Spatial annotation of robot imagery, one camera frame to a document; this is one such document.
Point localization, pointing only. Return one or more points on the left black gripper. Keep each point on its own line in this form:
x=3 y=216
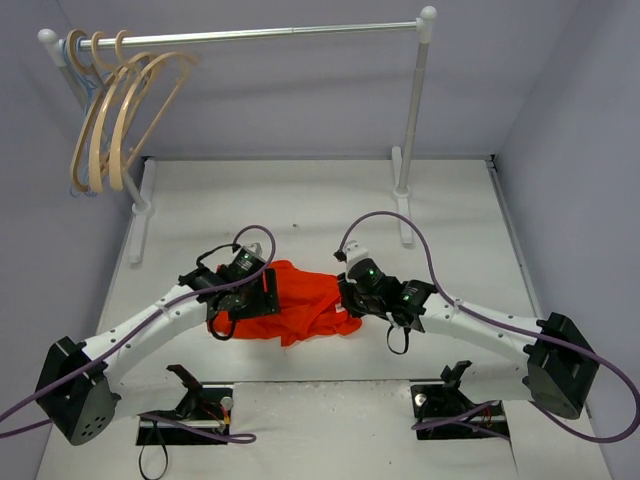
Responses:
x=270 y=293

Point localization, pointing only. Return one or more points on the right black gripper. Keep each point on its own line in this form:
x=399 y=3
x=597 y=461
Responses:
x=347 y=298

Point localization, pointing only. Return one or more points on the orange t shirt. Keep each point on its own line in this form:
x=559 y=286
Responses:
x=309 y=307

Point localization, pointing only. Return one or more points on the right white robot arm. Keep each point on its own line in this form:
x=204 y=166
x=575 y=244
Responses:
x=546 y=362

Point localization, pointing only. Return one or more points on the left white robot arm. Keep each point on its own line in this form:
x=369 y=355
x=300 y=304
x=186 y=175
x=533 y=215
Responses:
x=83 y=386

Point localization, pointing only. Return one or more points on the left wooden hanger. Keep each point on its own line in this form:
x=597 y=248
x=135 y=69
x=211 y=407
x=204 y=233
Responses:
x=113 y=93

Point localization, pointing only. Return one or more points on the wooden hanger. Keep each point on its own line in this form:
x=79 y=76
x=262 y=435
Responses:
x=146 y=71
x=118 y=79
x=113 y=93

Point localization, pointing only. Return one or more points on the middle wooden hanger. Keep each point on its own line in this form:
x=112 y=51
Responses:
x=118 y=79

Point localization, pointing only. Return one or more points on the right wooden hanger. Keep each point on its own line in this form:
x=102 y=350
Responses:
x=146 y=71

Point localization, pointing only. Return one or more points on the silver white clothes rack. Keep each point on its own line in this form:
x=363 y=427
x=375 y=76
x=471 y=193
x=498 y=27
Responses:
x=142 y=193

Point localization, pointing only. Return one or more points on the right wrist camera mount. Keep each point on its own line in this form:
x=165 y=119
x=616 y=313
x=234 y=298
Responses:
x=350 y=254

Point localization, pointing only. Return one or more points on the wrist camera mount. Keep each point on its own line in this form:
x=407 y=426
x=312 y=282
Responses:
x=254 y=249
x=350 y=254

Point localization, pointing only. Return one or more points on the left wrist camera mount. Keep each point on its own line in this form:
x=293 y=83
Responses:
x=254 y=249

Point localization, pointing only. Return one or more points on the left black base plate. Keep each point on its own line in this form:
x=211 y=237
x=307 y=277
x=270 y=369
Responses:
x=196 y=421

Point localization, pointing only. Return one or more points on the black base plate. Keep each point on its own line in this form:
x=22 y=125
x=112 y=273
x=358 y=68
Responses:
x=196 y=421
x=452 y=416

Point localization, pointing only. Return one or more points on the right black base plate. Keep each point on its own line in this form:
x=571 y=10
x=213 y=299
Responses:
x=452 y=416

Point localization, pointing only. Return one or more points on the blue wire hanger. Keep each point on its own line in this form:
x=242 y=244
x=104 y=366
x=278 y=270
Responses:
x=91 y=85

